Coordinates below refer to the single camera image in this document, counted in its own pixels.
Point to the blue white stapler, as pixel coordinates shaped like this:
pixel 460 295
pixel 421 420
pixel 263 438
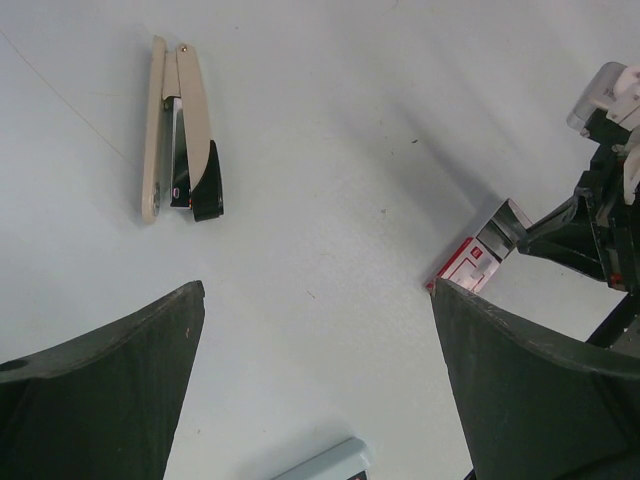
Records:
pixel 347 460

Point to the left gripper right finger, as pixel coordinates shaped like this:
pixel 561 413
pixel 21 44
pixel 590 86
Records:
pixel 534 403

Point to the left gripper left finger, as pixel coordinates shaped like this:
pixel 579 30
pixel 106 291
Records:
pixel 105 404

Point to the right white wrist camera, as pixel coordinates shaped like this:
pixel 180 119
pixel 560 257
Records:
pixel 614 91

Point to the beige black stapler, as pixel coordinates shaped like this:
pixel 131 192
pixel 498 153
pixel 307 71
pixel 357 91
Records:
pixel 178 137

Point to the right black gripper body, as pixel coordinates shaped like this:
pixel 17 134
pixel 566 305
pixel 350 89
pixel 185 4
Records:
pixel 613 225

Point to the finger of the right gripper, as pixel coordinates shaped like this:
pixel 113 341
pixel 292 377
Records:
pixel 565 237

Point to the staple box with tray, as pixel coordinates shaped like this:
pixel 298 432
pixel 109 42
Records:
pixel 480 255

